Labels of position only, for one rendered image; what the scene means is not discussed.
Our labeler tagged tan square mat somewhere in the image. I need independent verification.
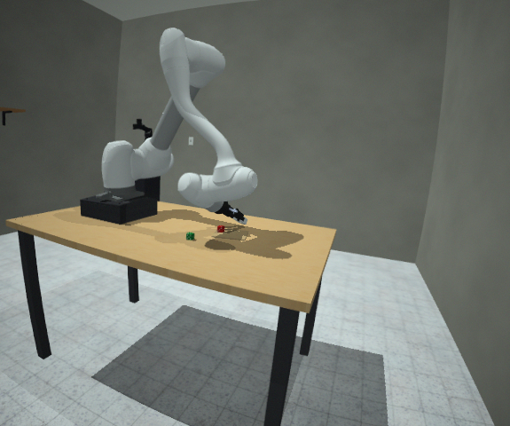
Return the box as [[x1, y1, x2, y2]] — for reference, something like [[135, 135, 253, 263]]
[[211, 228, 249, 241]]

